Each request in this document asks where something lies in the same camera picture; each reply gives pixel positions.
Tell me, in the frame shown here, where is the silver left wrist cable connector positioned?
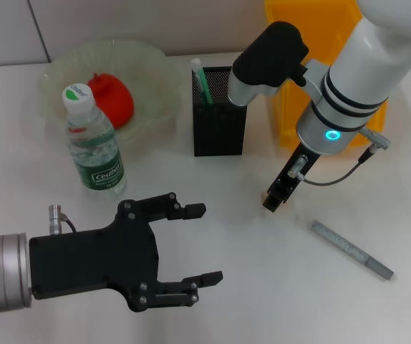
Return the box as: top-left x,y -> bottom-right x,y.
48,204 -> 79,236

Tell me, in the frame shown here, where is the clear wavy glass fruit plate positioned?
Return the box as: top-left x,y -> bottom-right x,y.
34,38 -> 183,146

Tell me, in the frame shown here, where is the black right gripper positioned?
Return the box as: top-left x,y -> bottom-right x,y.
261,141 -> 321,213

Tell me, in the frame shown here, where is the grey pen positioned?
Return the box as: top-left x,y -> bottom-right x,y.
311,219 -> 395,282

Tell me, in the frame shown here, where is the yellow plastic bin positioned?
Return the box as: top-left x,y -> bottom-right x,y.
263,0 -> 388,148

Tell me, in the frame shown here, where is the silver right wrist cable connector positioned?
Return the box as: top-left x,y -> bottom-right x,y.
286,154 -> 309,179

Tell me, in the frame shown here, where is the green pen with white cap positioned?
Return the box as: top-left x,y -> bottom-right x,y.
190,58 -> 214,106

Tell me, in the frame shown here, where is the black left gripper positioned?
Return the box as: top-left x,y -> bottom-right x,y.
29,192 -> 224,312

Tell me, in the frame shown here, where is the silver wrist cable connector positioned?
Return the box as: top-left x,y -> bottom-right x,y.
48,204 -> 79,236
286,154 -> 309,179

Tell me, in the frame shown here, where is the black mesh pen holder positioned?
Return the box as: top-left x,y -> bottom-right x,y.
191,65 -> 248,158

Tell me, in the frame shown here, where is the clear green-label water bottle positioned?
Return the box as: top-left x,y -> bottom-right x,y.
62,82 -> 127,194

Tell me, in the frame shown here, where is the dark right wrist cable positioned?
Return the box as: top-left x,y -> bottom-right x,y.
298,142 -> 382,186

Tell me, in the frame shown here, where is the red-orange toy fruit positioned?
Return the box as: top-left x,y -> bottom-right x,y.
87,72 -> 135,130

